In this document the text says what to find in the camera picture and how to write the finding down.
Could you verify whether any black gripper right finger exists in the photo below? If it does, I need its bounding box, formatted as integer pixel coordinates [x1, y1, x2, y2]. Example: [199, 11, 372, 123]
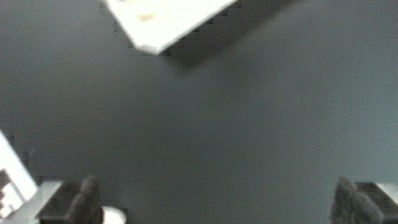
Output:
[331, 177, 398, 224]

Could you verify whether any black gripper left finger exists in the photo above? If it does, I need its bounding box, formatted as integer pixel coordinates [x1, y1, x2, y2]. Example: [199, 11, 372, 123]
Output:
[37, 176, 103, 224]

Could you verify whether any white square table top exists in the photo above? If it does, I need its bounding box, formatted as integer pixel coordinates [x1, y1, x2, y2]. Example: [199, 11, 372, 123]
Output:
[101, 0, 238, 55]

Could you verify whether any white table leg with tag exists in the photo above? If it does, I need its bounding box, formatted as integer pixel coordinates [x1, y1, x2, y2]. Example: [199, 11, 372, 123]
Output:
[101, 206, 126, 224]

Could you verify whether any white marker sheet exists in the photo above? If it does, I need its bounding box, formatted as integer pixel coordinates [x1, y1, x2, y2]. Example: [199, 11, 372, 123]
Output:
[0, 131, 37, 222]

